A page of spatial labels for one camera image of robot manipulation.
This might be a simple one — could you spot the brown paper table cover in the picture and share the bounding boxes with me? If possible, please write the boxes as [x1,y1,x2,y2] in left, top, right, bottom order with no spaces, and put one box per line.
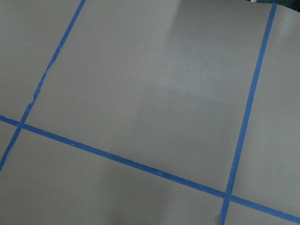
[0,0,300,225]

